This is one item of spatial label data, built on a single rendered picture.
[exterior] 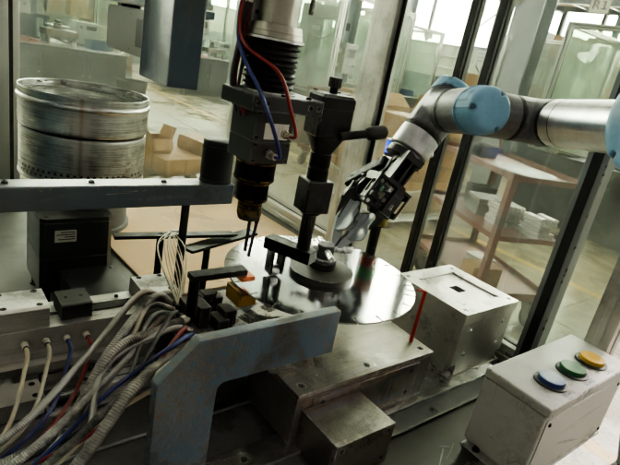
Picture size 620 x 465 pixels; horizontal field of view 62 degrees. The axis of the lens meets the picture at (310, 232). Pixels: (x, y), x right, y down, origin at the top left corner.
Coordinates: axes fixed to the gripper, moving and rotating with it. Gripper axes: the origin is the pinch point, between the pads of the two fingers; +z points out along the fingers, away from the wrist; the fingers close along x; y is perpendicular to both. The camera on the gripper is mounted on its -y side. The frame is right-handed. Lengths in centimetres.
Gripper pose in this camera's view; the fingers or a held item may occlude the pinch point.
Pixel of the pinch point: (337, 241)
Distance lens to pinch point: 95.5
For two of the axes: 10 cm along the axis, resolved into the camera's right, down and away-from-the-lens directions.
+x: 7.6, 5.7, 3.0
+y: 2.5, 1.8, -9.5
